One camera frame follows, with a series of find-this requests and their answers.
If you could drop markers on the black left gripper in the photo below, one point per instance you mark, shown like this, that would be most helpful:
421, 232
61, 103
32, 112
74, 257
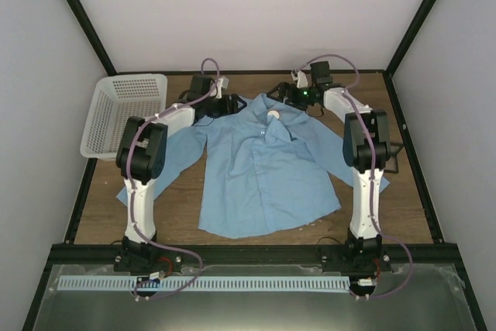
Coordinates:
229, 108

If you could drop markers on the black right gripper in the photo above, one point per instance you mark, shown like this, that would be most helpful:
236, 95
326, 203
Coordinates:
284, 87

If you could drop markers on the orange white round brooch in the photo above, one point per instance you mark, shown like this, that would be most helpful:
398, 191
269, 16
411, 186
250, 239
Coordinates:
274, 114

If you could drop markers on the light blue button shirt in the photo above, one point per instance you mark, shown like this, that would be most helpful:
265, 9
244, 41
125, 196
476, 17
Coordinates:
262, 174

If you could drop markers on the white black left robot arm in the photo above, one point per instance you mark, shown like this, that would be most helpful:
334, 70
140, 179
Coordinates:
141, 158

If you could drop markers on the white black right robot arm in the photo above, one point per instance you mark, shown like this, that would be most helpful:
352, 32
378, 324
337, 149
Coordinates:
366, 150

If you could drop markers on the white perforated plastic basket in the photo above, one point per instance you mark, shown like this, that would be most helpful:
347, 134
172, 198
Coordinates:
115, 99

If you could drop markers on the grey metal front panel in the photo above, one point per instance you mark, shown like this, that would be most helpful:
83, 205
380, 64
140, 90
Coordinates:
431, 297

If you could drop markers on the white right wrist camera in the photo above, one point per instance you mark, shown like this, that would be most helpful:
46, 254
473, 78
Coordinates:
300, 79

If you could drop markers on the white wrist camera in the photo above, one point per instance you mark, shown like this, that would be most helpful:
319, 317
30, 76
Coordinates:
300, 79
221, 85

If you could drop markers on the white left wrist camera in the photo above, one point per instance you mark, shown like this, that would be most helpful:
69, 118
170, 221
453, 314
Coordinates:
221, 85

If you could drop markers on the black wire frame stand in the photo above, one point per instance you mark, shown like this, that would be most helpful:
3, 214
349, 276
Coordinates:
392, 164

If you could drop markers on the black front mounting rail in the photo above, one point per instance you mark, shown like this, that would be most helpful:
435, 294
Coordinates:
330, 258

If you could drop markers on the black right rear frame post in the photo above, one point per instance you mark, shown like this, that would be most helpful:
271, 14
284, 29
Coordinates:
411, 33

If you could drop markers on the black frame post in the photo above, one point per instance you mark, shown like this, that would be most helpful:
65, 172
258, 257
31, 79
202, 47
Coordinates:
411, 33
92, 36

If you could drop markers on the light blue slotted cable duct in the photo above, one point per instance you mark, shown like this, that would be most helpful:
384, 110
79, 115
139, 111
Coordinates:
205, 283

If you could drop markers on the black left rear frame post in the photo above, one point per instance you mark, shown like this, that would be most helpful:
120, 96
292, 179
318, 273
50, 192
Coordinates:
92, 36

